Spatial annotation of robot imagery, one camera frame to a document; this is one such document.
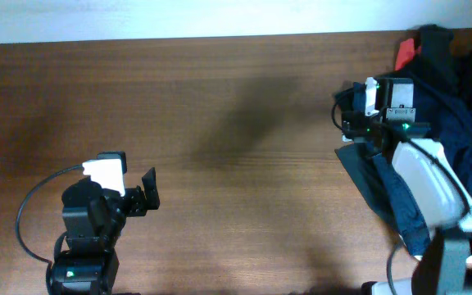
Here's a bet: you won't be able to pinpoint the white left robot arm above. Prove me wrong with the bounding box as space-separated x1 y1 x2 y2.
48 152 161 295

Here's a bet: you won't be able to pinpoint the dark green garment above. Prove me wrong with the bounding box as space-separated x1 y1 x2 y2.
336 25 456 234

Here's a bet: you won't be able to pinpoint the red cloth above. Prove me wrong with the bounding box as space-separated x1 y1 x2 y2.
394 38 421 70

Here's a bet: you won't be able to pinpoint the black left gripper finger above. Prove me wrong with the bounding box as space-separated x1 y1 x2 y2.
142 167 160 210
97 151 127 173

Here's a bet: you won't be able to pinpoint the navy blue shorts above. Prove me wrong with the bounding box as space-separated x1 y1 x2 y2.
393 57 472 256

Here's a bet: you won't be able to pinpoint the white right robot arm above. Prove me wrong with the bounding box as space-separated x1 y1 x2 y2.
333 77 472 295

